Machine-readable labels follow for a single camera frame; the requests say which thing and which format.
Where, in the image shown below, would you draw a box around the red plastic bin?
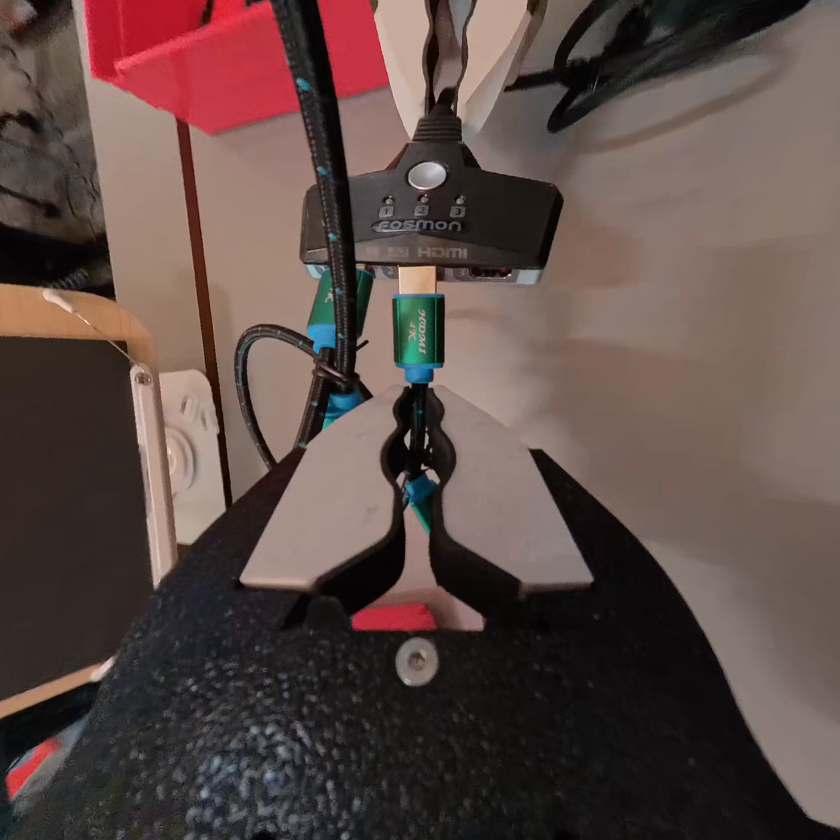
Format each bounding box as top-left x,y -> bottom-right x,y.
82,0 -> 395,137

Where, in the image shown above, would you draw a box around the black video switch box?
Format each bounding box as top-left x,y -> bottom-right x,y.
300,84 -> 564,287

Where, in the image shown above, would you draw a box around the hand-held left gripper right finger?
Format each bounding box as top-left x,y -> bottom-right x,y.
427,386 -> 595,624

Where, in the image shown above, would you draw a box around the small red object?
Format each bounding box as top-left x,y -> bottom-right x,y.
5,735 -> 64,799

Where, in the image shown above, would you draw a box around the white desk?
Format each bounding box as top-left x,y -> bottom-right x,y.
72,0 -> 840,829

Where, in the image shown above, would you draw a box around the wood-framed dark panel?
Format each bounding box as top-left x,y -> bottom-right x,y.
0,283 -> 173,719

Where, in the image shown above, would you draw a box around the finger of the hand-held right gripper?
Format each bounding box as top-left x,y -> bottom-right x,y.
455,0 -> 547,134
373,0 -> 442,137

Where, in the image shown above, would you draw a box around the dark patterned cloth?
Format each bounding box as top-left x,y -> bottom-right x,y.
0,0 -> 116,300

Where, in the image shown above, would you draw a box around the white wall socket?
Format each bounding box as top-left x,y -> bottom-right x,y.
159,369 -> 232,547

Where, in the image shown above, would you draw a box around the dark wooden strip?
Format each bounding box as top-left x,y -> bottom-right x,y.
175,120 -> 235,508

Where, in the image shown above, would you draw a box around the black cable bundle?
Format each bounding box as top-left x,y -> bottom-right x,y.
507,0 -> 816,134

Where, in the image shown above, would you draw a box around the short braided cable green plugs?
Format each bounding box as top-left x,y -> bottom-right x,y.
391,265 -> 448,536

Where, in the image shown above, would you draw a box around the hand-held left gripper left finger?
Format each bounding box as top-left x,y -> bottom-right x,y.
239,386 -> 408,624

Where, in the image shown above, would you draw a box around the long braided cable green plug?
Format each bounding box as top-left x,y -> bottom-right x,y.
235,0 -> 376,471

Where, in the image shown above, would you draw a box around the white metal bracket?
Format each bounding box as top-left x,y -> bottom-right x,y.
130,363 -> 179,587

